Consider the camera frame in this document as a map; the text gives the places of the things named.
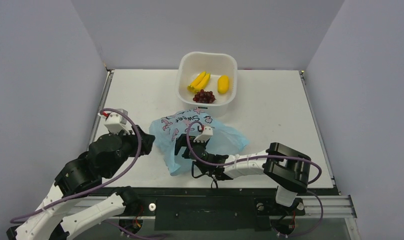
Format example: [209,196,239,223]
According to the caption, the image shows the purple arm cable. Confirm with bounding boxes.
[186,120,323,186]
[9,107,143,224]

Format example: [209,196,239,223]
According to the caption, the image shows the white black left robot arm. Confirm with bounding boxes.
[6,127,156,240]

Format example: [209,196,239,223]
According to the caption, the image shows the light blue plastic bag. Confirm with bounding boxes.
[149,107,251,177]

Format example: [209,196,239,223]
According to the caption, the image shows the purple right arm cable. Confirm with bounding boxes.
[186,120,323,186]

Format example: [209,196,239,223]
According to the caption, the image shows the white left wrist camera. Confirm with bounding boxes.
[100,108,130,135]

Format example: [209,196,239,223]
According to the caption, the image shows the dark red fake fruit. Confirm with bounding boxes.
[192,89,216,104]

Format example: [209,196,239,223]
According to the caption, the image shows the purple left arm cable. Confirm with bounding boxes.
[9,107,143,224]

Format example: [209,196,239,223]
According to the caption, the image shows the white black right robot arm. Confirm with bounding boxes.
[174,134,312,214]

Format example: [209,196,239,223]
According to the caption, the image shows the white plastic basket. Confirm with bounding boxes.
[175,51,238,117]

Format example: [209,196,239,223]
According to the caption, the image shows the yellow fake fruit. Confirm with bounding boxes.
[217,75,230,95]
[187,71,211,93]

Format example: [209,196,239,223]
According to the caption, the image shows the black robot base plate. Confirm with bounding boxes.
[89,185,339,232]

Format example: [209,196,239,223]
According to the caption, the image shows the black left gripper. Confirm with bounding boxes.
[107,124,156,178]

